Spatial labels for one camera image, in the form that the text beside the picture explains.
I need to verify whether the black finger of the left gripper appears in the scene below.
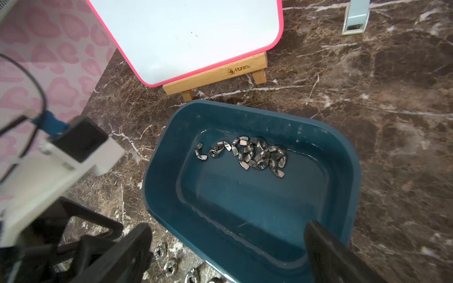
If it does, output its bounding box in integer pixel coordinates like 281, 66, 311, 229
31, 197, 123, 262

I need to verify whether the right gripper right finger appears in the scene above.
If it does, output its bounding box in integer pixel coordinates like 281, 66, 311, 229
304, 221, 386, 283

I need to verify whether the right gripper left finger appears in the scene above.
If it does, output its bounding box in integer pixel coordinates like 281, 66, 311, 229
70, 224, 153, 283

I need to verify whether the teal plastic storage box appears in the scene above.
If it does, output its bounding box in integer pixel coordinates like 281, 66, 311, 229
143, 100, 361, 283

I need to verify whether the pile of wing nuts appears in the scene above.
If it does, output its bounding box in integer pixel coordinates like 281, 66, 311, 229
193, 136, 288, 179

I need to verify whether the wooden easel stand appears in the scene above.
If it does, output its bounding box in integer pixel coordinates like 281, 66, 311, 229
163, 52, 268, 102

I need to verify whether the pink framed whiteboard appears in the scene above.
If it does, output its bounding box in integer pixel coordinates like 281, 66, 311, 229
88, 0, 284, 87

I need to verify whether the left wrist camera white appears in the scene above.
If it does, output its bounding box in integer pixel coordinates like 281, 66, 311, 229
1, 112, 125, 248

